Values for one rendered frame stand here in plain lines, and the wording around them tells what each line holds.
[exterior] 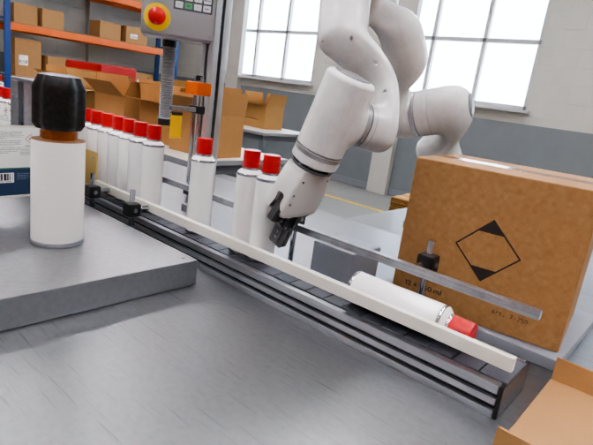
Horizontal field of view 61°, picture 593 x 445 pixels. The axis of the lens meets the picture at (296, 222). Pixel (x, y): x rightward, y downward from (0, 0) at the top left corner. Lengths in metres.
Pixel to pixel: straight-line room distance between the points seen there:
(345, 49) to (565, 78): 5.51
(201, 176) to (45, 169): 0.30
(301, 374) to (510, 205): 0.44
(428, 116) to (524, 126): 5.07
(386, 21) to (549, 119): 5.19
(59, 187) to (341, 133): 0.49
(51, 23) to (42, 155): 7.50
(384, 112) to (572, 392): 0.51
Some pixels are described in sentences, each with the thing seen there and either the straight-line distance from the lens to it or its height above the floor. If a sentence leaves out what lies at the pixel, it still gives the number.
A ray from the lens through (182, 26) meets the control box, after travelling 1.27.
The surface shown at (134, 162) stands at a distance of 1.27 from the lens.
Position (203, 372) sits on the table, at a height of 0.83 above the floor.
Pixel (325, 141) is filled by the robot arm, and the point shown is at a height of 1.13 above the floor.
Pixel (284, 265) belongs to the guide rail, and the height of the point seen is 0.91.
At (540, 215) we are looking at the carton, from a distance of 0.89.
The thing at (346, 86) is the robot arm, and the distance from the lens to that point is 0.79.
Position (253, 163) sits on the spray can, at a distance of 0.96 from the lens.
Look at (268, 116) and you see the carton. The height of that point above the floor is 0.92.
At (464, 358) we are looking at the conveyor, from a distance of 0.75.
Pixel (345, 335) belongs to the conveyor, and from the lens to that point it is 0.82.
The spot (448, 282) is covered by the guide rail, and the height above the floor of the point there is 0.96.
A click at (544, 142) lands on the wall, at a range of 6.31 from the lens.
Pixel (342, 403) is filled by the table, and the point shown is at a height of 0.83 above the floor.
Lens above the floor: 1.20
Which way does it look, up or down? 14 degrees down
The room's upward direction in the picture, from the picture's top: 8 degrees clockwise
